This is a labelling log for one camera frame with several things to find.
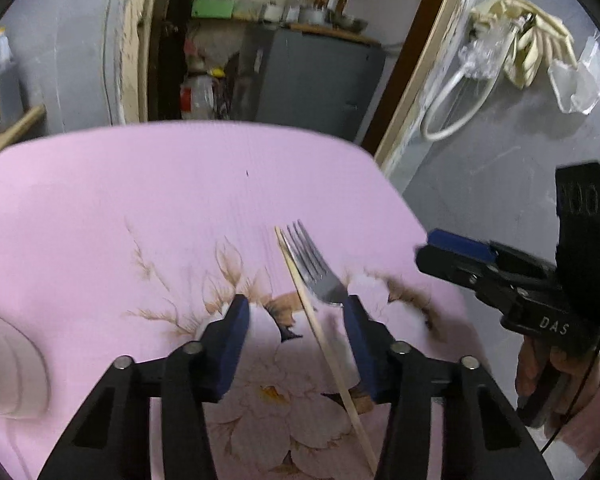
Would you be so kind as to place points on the metal pot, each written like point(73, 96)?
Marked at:
point(312, 15)

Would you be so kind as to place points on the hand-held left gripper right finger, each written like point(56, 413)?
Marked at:
point(361, 350)

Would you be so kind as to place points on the metal fork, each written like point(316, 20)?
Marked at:
point(315, 272)

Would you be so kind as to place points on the plastic bottle with red label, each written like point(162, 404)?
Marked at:
point(197, 97)

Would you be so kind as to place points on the pink floral printed blanket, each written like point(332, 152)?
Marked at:
point(130, 185)

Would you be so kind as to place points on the metal bowl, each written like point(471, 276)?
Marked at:
point(351, 22)

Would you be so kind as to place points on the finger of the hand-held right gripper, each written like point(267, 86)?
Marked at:
point(460, 245)
point(450, 267)

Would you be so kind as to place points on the crumpled clear plastic wrap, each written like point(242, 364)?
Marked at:
point(477, 55)

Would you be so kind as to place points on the green box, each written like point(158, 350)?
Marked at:
point(211, 8)

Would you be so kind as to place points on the person's right forearm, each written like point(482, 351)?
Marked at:
point(592, 410)

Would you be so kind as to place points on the grey metal cabinet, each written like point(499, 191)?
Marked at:
point(310, 80)

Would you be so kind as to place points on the person's right hand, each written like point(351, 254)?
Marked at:
point(527, 367)

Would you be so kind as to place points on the white cushion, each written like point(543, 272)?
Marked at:
point(5, 360)

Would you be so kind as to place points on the wooden chopstick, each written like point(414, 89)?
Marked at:
point(320, 330)

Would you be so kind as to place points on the wooden shelf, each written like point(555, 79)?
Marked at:
point(20, 127)

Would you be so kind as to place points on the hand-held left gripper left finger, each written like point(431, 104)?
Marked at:
point(232, 347)

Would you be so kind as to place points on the clear plastic bag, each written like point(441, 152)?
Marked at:
point(577, 82)

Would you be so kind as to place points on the jug of dark liquid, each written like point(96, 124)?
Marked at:
point(2, 85)

